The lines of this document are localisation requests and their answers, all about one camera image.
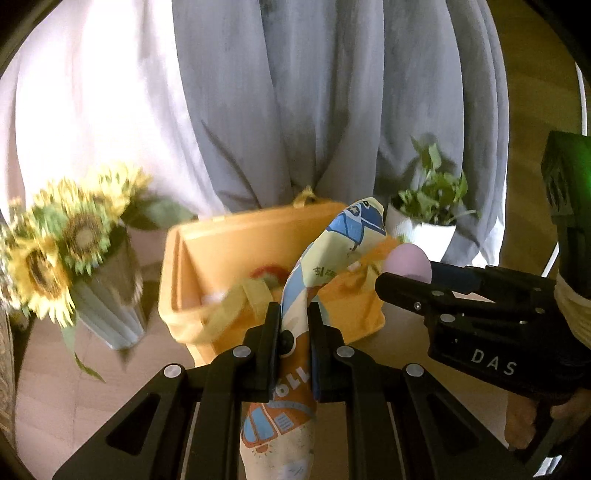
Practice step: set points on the pink curtain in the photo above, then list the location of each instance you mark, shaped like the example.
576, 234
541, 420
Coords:
106, 92

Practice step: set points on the green potted plant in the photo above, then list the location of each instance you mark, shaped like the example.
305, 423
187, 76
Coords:
434, 194

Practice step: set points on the pink soft ball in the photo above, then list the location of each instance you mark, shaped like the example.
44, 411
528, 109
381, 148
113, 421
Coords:
408, 261

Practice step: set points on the person's right hand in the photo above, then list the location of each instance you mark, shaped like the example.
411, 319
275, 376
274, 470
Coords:
519, 424

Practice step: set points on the grey curtain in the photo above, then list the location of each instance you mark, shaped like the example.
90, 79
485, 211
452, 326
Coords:
323, 101

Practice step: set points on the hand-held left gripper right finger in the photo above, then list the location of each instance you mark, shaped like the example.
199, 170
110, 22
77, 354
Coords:
325, 364

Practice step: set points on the red pompom plush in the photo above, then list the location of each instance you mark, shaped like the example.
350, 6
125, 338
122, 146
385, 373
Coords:
268, 274

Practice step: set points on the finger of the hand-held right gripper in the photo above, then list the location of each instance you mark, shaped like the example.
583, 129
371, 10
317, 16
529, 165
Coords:
498, 284
415, 295

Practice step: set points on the white ribbed plant pot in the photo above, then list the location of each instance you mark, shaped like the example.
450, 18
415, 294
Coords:
422, 235

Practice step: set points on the orange plastic bin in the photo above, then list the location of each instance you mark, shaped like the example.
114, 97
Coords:
217, 258

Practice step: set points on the ribbed pale vase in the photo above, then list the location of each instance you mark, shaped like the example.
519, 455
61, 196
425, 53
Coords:
108, 304

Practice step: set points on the sunflower bouquet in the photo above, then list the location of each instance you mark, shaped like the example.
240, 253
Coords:
55, 249

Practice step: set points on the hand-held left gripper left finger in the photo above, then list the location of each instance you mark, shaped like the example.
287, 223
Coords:
265, 364

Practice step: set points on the cartoon printed cloth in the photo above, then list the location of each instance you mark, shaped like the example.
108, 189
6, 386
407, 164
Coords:
318, 267

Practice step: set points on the brown patterned cloth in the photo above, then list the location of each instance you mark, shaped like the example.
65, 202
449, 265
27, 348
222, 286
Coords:
4, 369

